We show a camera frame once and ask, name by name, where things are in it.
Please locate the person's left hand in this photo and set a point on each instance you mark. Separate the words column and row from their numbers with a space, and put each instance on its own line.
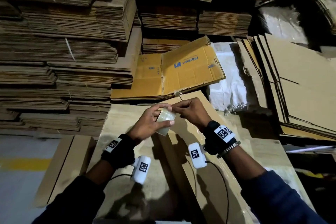
column 144, row 124

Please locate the person's right hand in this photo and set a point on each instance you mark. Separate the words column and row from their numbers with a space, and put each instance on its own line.
column 194, row 112

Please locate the clear tape roll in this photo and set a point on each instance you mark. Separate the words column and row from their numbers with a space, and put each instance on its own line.
column 165, row 119

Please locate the brown cardboard box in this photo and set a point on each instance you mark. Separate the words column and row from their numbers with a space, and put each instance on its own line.
column 210, row 195
column 65, row 168

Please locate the person's right forearm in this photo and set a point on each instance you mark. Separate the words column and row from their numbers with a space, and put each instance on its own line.
column 273, row 195

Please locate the person's left forearm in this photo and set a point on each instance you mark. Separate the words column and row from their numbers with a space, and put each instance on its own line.
column 73, row 200

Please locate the pile of brown cartons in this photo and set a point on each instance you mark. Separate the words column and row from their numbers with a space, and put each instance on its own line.
column 299, row 90

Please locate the stacks of flat cardboard bundles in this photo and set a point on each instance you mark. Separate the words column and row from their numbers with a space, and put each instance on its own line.
column 57, row 42

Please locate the plywood work board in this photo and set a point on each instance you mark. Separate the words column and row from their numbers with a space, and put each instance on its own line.
column 115, row 121

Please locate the yellow carton with blue print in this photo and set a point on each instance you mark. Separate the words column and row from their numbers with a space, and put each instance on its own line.
column 191, row 66

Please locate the white plastic sack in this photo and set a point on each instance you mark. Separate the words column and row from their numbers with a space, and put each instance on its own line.
column 228, row 79

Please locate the clear plastic sheet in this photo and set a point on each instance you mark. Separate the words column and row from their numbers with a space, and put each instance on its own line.
column 283, row 24

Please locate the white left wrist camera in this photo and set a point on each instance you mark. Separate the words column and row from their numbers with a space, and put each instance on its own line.
column 140, row 169

